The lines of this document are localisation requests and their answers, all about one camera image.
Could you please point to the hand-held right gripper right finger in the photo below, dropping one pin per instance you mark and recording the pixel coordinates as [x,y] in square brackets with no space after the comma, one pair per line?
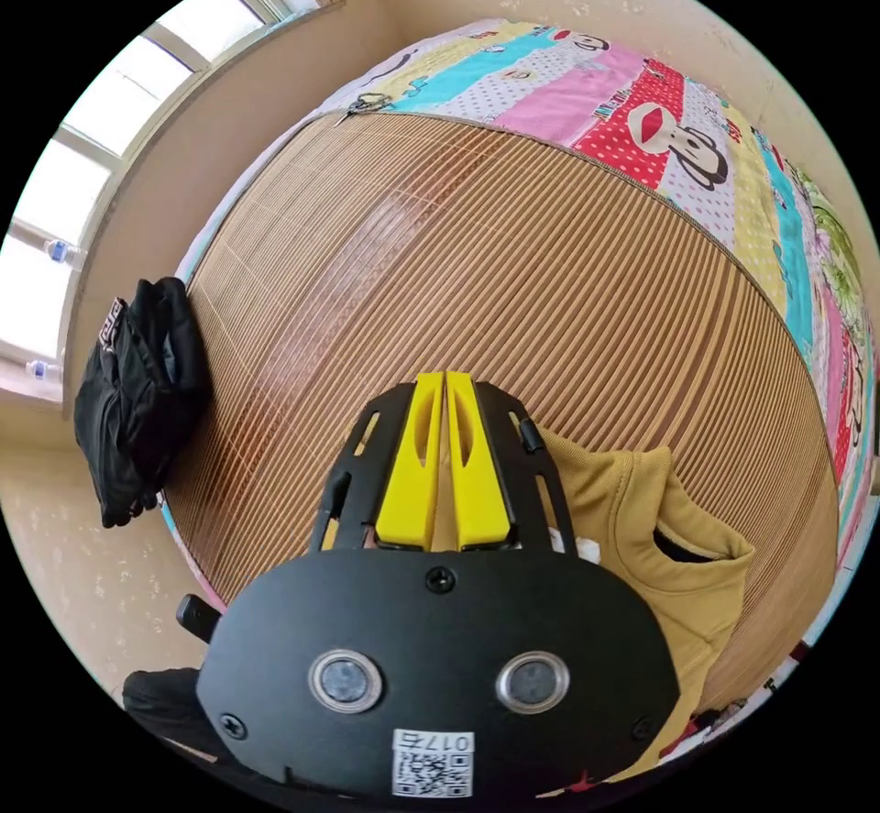
[481,490]

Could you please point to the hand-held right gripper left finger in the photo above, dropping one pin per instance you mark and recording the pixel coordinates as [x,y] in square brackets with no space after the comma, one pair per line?
[411,483]

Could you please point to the yellow long sleeve shirt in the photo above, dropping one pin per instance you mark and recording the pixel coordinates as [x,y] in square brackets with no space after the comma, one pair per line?
[660,552]

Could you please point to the bed with woven mat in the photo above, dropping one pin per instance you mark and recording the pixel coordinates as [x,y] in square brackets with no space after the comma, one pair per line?
[522,263]

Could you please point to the pile of clothes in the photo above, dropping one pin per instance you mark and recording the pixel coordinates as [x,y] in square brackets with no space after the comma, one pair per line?
[141,400]

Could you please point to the plastic water bottle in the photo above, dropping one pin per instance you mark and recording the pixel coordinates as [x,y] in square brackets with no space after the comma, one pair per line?
[63,251]
[42,369]

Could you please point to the window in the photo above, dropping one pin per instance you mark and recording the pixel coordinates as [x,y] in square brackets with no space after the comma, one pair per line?
[137,132]

